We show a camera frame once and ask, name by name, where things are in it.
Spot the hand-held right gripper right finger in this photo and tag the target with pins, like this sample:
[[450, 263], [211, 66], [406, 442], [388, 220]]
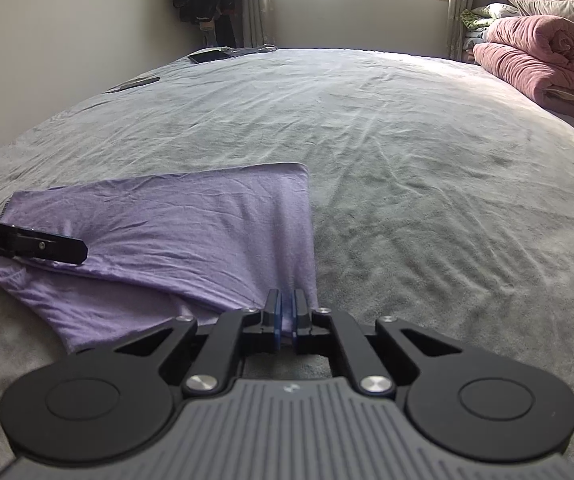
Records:
[[301, 320]]

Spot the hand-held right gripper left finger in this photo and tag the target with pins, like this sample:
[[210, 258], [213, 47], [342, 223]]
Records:
[[274, 320]]

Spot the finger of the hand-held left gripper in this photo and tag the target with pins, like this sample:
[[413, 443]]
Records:
[[57, 250]]

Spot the purple pants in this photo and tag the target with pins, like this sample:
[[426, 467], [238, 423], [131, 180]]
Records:
[[167, 220]]

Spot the black phone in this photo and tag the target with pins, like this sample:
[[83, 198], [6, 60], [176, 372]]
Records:
[[132, 84]]

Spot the grey bed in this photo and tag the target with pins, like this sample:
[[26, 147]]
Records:
[[417, 160]]

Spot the tablet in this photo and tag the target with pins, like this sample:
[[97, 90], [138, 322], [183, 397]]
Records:
[[209, 55]]

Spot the grey blue cloth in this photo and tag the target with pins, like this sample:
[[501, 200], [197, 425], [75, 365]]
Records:
[[473, 45]]

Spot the pink folded quilt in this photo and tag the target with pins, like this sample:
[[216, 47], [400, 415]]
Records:
[[532, 55]]

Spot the green floral pillow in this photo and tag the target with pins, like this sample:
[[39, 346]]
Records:
[[487, 15]]

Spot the pink pillow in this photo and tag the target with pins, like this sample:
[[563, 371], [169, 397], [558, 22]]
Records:
[[552, 2]]

